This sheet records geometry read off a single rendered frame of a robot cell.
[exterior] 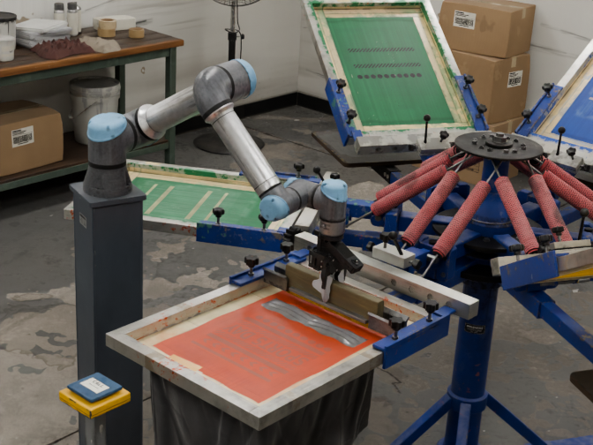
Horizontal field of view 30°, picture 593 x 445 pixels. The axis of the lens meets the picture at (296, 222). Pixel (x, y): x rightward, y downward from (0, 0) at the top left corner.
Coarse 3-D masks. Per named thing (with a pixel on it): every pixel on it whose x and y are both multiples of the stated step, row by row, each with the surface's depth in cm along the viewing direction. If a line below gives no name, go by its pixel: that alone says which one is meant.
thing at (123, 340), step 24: (240, 288) 333; (360, 288) 337; (168, 312) 315; (192, 312) 320; (408, 312) 326; (120, 336) 300; (144, 336) 308; (144, 360) 292; (168, 360) 289; (360, 360) 295; (192, 384) 281; (216, 384) 279; (312, 384) 282; (336, 384) 287; (240, 408) 270; (264, 408) 270; (288, 408) 274
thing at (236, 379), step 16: (336, 320) 324; (320, 336) 314; (368, 336) 315; (384, 336) 316; (336, 352) 306; (352, 352) 306; (224, 368) 294; (304, 368) 296; (320, 368) 297; (224, 384) 286; (240, 384) 287; (256, 384) 287; (272, 384) 288; (288, 384) 288; (256, 400) 280
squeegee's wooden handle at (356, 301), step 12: (288, 264) 334; (288, 276) 334; (300, 276) 331; (312, 276) 327; (300, 288) 332; (312, 288) 328; (336, 288) 322; (348, 288) 320; (336, 300) 323; (348, 300) 320; (360, 300) 317; (372, 300) 314; (360, 312) 318; (372, 312) 314
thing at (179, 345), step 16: (256, 304) 331; (304, 304) 333; (224, 320) 320; (272, 320) 322; (288, 320) 322; (176, 336) 309; (192, 336) 310; (176, 352) 301; (192, 352) 301; (208, 352) 302; (208, 368) 294
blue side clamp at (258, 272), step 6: (294, 252) 355; (276, 258) 350; (282, 258) 351; (294, 258) 353; (264, 264) 345; (270, 264) 347; (246, 270) 340; (252, 270) 341; (258, 270) 342; (234, 276) 336; (240, 276) 337; (246, 276) 338; (252, 276) 338; (258, 276) 338; (234, 282) 334; (240, 282) 334; (246, 282) 334
